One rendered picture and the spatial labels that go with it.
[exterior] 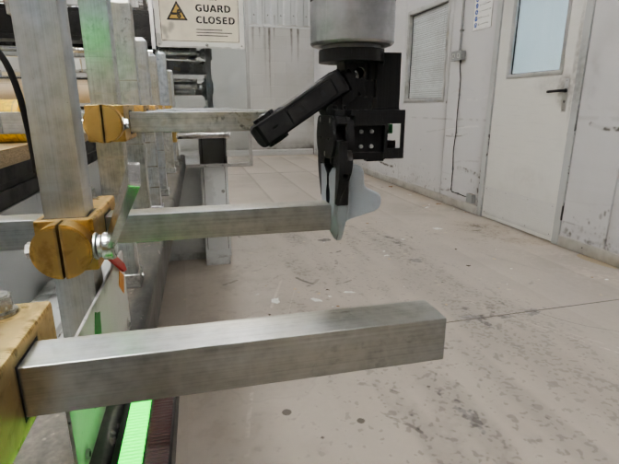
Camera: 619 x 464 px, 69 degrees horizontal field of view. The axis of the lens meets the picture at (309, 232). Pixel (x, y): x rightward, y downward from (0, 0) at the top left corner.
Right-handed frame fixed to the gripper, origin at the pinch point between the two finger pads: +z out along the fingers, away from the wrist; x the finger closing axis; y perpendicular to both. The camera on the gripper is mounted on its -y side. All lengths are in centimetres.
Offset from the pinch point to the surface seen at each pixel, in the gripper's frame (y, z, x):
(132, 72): -26, -20, 44
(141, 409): -21.4, 12.3, -12.0
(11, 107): -48, -14, 47
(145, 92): -27, -17, 69
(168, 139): -27, -1, 144
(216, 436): -16, 83, 69
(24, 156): -46, -6, 42
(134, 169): -18.1, -11.1, -24.2
